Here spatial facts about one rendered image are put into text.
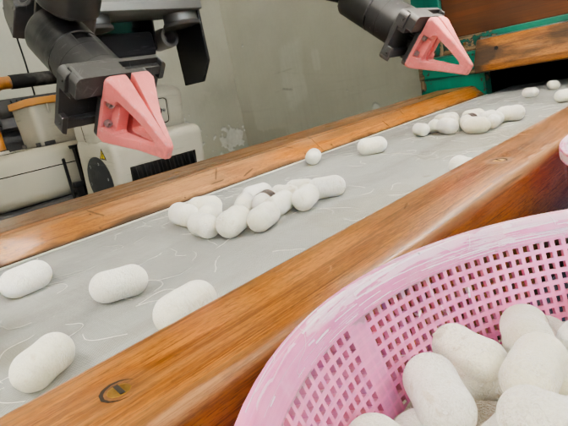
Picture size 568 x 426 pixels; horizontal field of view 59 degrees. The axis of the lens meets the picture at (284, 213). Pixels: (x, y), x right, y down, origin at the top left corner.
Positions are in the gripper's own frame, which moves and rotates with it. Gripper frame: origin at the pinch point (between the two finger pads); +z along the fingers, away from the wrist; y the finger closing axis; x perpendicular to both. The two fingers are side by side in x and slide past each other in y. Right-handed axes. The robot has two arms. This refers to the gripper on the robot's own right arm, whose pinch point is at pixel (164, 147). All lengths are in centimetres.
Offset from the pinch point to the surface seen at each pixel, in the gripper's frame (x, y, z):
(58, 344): -6.5, -18.3, 16.1
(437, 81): 15, 91, -12
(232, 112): 134, 180, -143
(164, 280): -1.8, -9.5, 12.9
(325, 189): -2.1, 8.4, 11.9
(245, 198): 0.5, 3.2, 7.8
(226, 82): 121, 181, -155
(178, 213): 3.1, -1.3, 5.0
